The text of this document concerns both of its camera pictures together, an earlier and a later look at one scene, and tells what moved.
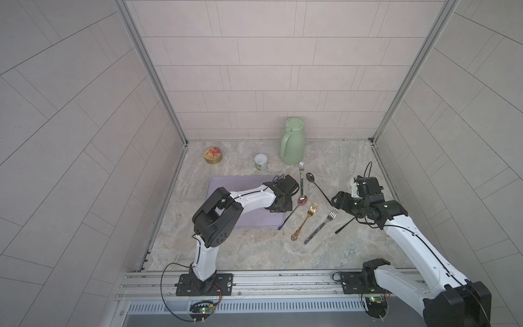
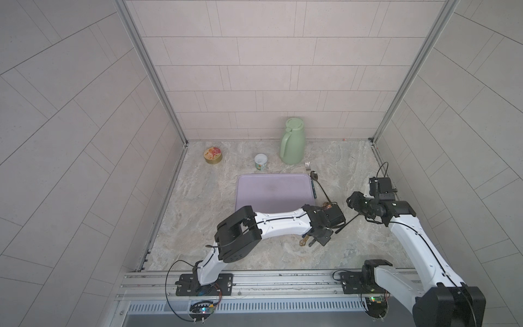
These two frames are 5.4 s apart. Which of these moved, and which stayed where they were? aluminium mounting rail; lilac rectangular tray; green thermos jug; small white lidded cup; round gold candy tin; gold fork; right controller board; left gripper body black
Moved: gold fork; left gripper body black; lilac rectangular tray
Stayed: aluminium mounting rail; right controller board; small white lidded cup; round gold candy tin; green thermos jug
